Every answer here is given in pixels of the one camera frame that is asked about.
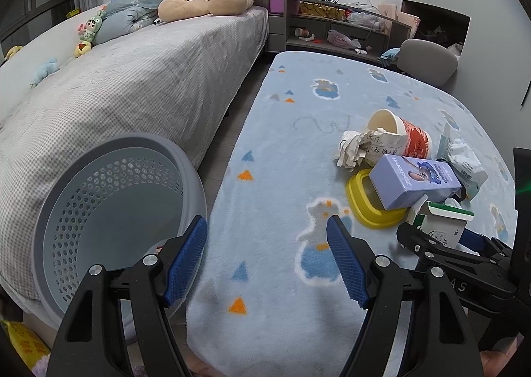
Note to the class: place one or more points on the red and white paper cup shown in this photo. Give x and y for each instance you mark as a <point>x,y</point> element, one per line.
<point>415,138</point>

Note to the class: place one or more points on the small paper cup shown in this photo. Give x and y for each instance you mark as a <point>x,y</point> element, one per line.
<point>300,32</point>

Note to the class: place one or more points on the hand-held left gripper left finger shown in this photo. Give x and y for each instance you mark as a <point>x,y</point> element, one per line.
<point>186,260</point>

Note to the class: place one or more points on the green hooded plush doll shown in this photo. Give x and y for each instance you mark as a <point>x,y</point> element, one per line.
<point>89,28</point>

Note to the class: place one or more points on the yellow plush toy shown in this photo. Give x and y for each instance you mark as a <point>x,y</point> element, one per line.
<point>12,52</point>

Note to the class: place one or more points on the pink storage box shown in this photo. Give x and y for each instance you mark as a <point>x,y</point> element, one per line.
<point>280,1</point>

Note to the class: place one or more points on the white and green carton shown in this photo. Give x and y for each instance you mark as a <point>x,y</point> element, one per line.
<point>444,223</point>

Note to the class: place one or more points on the pink cardboard box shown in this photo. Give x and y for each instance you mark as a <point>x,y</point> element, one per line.
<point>408,22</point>

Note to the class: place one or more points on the grey shelf desk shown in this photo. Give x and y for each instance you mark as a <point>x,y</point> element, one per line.
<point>398,30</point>

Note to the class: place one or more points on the yellow plastic lid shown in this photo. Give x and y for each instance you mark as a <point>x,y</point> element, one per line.
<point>361,204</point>

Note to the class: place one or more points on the pink plastic bag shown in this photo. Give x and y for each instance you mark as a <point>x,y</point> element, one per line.
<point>340,37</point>

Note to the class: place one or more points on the grey chair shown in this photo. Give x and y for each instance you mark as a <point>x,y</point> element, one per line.
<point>429,61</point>

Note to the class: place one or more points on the purple cardboard box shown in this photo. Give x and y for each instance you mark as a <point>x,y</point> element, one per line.
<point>410,184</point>

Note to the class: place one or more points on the folded blue quilt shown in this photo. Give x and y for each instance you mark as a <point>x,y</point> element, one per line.
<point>124,15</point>

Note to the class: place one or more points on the light blue plush toy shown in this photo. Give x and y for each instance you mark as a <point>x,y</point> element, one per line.
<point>43,72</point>

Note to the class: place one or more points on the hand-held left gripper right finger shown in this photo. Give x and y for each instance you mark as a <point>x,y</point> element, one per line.
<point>346,265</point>

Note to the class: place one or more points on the grey perforated plastic basket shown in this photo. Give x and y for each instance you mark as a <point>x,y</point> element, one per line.
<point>103,215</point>

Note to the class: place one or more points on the white plastic packet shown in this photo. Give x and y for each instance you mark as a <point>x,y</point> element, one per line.
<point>466,161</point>

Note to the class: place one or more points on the grey nightstand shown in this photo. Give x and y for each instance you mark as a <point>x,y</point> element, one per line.
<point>276,32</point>

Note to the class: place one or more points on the yellow printed bag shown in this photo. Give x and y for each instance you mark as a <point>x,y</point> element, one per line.
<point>25,346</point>

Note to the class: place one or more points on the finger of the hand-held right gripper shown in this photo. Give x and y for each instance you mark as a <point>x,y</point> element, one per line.
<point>477,241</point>
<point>419,242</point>

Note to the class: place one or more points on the grey checked bed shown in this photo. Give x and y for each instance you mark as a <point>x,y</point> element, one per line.
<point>124,90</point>

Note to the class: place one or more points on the blue cloth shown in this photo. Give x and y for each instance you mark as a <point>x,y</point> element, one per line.
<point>390,54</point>

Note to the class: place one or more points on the white paper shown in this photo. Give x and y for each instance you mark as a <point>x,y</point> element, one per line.
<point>352,150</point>

